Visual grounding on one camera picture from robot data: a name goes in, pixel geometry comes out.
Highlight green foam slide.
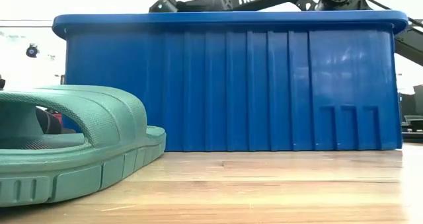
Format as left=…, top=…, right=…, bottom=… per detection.
left=0, top=85, right=167, bottom=207

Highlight blue plastic bin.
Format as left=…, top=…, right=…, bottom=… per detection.
left=52, top=9, right=409, bottom=152

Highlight small round black device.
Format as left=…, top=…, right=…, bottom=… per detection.
left=25, top=44, right=40, bottom=58

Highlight red box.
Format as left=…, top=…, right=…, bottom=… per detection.
left=49, top=110, right=63, bottom=124

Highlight dark grey background equipment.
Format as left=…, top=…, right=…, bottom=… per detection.
left=398, top=84, right=423, bottom=132

